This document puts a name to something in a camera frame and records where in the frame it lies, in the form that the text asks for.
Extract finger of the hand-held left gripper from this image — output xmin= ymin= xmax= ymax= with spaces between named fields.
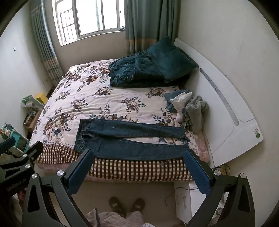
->
xmin=0 ymin=141 xmax=44 ymax=175
xmin=0 ymin=136 xmax=16 ymax=154

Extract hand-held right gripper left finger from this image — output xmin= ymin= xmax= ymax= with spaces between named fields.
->
xmin=16 ymin=148 xmax=95 ymax=227

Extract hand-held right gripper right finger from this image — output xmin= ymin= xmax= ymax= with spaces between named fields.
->
xmin=183 ymin=149 xmax=256 ymax=227

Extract blue denim pants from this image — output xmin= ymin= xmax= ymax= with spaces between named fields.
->
xmin=73 ymin=118 xmax=192 ymax=162

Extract teal storage rack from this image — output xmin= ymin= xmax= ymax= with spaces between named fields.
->
xmin=0 ymin=123 xmax=30 ymax=158

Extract white box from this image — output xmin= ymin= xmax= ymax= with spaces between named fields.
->
xmin=174 ymin=181 xmax=231 ymax=225

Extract wooden nightstand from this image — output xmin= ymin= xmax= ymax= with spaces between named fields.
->
xmin=23 ymin=109 xmax=43 ymax=133

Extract brown checkered bed sheet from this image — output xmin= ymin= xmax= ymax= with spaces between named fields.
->
xmin=35 ymin=145 xmax=197 ymax=181

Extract yellow box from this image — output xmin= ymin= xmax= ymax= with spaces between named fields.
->
xmin=35 ymin=92 xmax=48 ymax=104

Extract white bed headboard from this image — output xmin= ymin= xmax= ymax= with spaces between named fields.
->
xmin=173 ymin=38 xmax=264 ymax=168

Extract person's pink patterned clothing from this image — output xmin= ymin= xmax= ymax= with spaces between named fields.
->
xmin=85 ymin=207 xmax=145 ymax=227

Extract grey folded cloth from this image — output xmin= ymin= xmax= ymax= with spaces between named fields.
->
xmin=185 ymin=96 xmax=209 ymax=134

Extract person's right slipper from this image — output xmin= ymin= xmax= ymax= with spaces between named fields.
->
xmin=130 ymin=198 xmax=145 ymax=214

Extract white crumpled cloth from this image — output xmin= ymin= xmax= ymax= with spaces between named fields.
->
xmin=170 ymin=92 xmax=193 ymax=123

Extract floral quilt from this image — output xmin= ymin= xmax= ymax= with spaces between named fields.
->
xmin=29 ymin=58 xmax=210 ymax=163

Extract blue crumpled cloth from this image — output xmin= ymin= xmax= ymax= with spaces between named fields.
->
xmin=164 ymin=89 xmax=191 ymax=113

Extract striped teal curtain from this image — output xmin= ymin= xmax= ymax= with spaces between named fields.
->
xmin=31 ymin=0 xmax=64 ymax=86

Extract teal plush blanket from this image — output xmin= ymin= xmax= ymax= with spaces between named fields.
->
xmin=108 ymin=50 xmax=166 ymax=88

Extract teal plush pillow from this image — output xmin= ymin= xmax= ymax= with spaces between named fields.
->
xmin=146 ymin=37 xmax=199 ymax=83

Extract window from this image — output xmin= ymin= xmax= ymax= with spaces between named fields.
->
xmin=52 ymin=0 xmax=126 ymax=46

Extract plain teal curtain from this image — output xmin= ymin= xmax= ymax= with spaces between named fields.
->
xmin=124 ymin=0 xmax=181 ymax=56

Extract yellow cable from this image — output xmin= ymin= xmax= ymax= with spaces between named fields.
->
xmin=217 ymin=164 xmax=230 ymax=175

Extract black cable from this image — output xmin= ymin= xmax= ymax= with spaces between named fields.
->
xmin=165 ymin=185 xmax=191 ymax=206

